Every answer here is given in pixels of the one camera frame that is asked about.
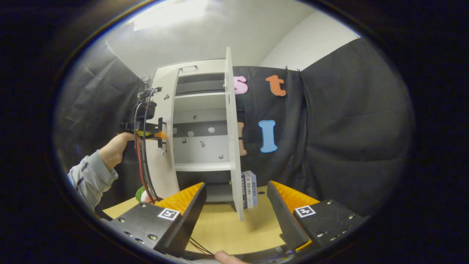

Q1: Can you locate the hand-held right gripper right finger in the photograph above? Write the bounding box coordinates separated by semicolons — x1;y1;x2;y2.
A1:
267;180;369;253

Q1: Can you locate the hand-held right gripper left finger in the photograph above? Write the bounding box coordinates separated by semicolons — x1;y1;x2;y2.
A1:
101;182;207;257

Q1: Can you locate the shoe cabinet door camera sticker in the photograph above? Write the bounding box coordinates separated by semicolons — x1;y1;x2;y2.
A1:
146;68;181;200

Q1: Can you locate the grey double-door shoe cabinet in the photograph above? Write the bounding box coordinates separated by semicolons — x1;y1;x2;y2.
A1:
157;59;236;205

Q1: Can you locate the shoe cabinet door headphone sticker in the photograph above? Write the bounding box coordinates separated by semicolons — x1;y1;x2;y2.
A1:
224;47;245;222

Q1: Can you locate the white spine book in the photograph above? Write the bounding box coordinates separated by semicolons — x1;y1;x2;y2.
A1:
244;172;254;209

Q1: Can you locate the black backdrop cloth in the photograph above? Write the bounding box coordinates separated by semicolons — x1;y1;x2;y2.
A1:
51;37;416;220

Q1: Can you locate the thin red black cable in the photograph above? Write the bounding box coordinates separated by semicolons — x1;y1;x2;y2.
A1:
188;236;215;256

